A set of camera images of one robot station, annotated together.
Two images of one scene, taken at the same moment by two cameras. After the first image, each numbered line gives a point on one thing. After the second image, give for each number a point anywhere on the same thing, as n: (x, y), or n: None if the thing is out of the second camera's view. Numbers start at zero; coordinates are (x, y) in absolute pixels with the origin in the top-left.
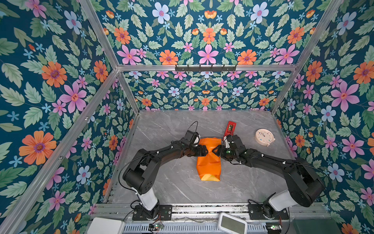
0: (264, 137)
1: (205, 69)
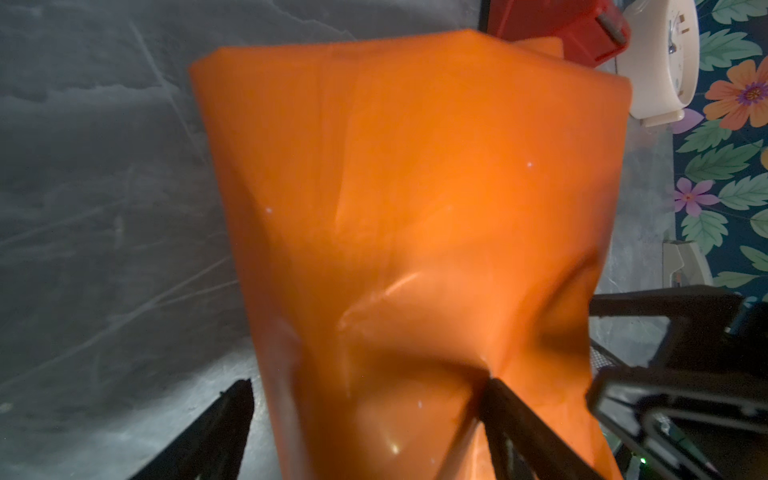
0: (661, 59)
1: None
